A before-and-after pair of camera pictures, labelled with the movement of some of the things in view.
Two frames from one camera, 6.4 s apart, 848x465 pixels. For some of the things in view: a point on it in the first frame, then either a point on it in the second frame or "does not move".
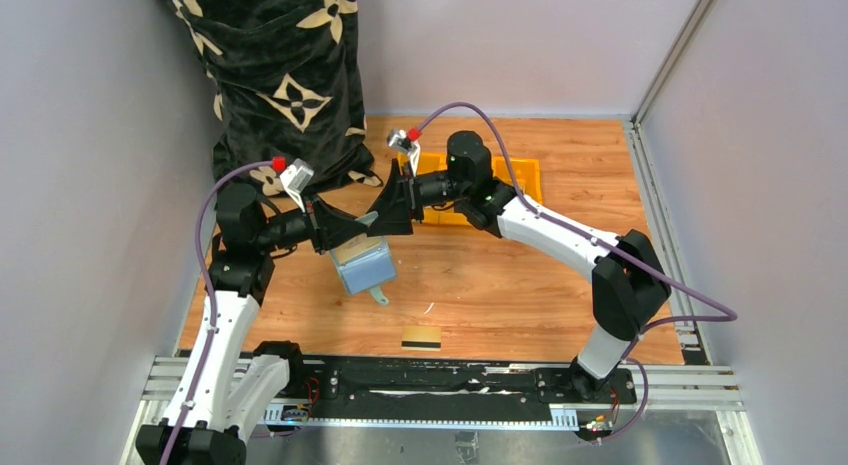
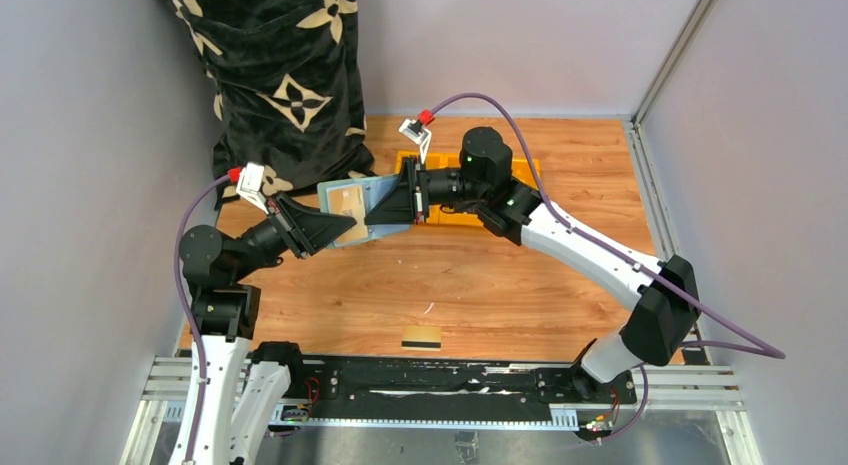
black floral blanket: x=283 y=70 does not move
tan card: x=421 y=338 does not move
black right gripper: x=409 y=194 does not move
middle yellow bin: x=437 y=162 does not move
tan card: x=358 y=246 to x=348 y=201
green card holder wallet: x=366 y=263 to x=355 y=198
